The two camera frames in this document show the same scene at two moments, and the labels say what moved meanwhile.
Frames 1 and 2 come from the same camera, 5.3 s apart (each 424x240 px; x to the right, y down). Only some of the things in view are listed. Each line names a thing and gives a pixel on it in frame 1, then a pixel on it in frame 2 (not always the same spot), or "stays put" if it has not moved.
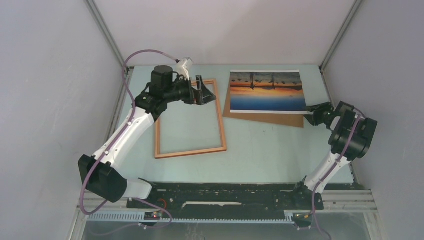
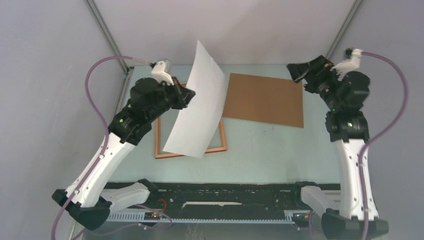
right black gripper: (315, 119) -> (299, 71)
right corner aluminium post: (336, 42) stays put
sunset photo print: (267, 91) -> (197, 126)
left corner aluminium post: (106, 33) stays put
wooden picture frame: (212, 85) -> (163, 125)
